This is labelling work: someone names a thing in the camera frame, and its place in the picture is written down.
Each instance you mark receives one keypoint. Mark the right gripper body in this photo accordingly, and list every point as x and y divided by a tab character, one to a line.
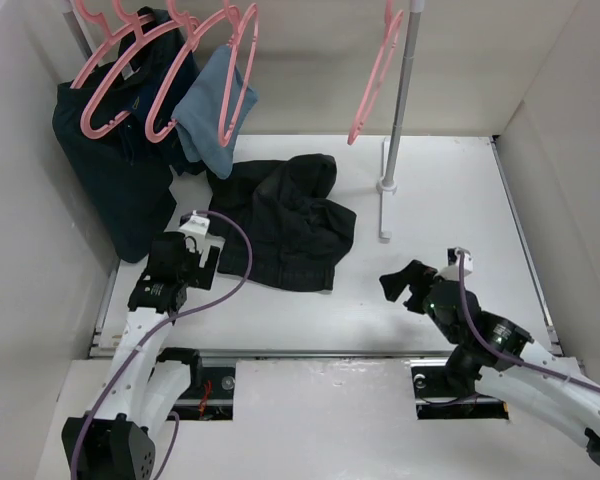
427	305

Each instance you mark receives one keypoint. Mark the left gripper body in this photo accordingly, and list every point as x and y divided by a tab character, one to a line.
189	272

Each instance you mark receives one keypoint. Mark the black trousers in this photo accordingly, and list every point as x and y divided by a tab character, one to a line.
298	235

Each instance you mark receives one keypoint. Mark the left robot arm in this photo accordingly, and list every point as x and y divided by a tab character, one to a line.
113	439

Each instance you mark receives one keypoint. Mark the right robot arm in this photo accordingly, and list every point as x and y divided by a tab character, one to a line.
495	357

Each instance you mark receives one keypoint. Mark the light blue hanging trousers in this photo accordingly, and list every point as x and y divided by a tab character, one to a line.
198	114

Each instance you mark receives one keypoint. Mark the dark navy hanging trousers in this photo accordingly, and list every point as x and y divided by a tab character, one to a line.
126	177

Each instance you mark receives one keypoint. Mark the white rack base foot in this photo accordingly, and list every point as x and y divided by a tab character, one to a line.
384	200

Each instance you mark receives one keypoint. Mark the right silver rack pole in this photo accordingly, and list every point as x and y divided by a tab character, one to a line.
414	17

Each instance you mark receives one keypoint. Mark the silver rack pole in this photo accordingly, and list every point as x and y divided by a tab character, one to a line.
75	28
414	17

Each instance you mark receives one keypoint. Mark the left silver rack pole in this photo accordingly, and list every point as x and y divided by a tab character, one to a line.
75	28

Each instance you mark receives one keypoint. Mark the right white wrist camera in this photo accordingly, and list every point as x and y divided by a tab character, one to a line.
460	262

